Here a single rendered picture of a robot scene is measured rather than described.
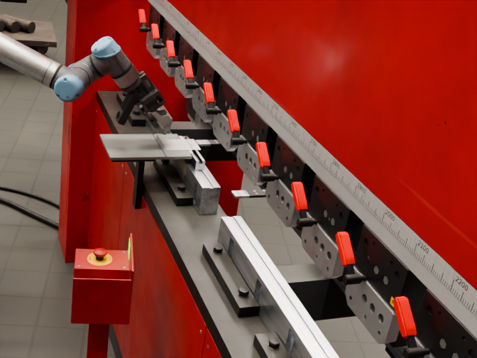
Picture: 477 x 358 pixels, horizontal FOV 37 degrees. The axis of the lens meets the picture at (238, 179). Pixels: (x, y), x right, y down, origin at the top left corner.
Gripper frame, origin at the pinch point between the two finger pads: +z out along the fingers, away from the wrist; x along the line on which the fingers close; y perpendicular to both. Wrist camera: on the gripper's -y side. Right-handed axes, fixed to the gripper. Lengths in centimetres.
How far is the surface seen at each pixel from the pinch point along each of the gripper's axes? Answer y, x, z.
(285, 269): 7, -58, 27
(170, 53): 17.4, 7.3, -16.4
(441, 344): 20, -137, -14
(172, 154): -1.1, -7.6, 5.2
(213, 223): -3.1, -30.4, 19.8
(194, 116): 11.5, -4.1, 0.8
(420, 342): 18, -133, -12
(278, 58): 34, -64, -31
